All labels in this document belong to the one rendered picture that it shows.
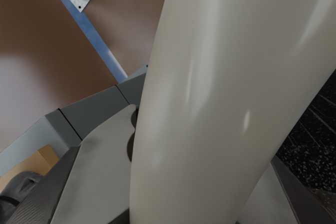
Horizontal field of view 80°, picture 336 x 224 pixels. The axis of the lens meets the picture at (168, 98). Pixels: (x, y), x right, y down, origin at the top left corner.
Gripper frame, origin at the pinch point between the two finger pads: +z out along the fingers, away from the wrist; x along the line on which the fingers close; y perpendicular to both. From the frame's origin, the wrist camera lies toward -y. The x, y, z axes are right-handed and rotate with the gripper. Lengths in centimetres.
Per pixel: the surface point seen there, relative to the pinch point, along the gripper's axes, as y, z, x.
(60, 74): 58, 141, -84
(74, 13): 13, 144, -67
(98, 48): 34, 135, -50
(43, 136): 37, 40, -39
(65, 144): 38, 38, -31
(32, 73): 63, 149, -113
